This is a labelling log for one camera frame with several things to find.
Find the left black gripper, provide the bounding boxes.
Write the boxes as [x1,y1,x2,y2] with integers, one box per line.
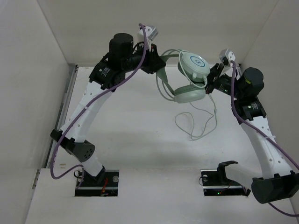
[123,41,166,74]

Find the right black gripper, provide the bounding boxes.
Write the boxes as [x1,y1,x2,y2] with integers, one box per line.
[188,63,244,99]

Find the mint green headphones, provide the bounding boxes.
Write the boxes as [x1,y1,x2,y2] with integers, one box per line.
[156,49,210,104]

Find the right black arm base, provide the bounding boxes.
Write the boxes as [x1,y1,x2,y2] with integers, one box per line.
[199,169,251,196]

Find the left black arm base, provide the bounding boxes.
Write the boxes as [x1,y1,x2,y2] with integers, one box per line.
[74,170,120,197]

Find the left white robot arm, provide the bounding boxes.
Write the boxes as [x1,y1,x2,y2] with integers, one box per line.
[50,26,165,185]

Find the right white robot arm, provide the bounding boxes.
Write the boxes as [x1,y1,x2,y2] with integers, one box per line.
[206,63,299,204]

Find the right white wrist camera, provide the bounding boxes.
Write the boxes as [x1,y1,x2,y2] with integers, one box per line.
[219,49,235,66]

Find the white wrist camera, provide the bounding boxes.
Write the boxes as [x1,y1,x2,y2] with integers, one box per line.
[137,25,158,44]
[219,49,235,66]

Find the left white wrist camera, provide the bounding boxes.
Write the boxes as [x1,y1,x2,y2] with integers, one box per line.
[137,25,158,44]

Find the left aluminium rail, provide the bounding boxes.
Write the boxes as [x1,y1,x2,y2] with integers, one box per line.
[42,63,78,168]

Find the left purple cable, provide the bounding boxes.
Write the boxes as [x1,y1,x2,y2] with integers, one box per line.
[50,22,149,189]

